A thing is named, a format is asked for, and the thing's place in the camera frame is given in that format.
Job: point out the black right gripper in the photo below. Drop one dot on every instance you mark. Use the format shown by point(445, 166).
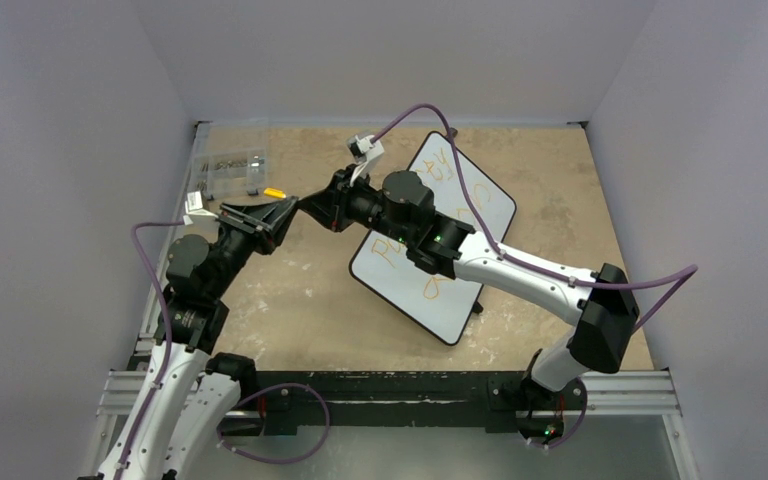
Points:
point(339, 201)

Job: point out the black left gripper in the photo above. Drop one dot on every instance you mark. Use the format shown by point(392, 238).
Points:
point(265, 224)

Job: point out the yellow marker cap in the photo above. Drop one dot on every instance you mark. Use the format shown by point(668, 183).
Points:
point(274, 193)

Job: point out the white whiteboard black frame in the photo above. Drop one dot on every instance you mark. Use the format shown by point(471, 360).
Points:
point(424, 289)

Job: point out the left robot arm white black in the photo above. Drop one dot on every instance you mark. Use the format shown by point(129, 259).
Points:
point(187, 388)

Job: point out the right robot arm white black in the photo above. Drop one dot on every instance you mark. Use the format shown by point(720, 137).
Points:
point(601, 314)

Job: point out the clear plastic screw box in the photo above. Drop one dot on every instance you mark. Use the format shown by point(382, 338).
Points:
point(227, 174)

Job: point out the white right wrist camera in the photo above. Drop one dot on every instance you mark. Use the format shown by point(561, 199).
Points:
point(366, 150)

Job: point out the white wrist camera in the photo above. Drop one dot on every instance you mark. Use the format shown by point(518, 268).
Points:
point(366, 150)
point(196, 212)

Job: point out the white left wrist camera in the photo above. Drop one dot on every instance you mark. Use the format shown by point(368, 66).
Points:
point(196, 212)

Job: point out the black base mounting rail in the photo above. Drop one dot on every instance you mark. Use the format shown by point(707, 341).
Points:
point(493, 401)

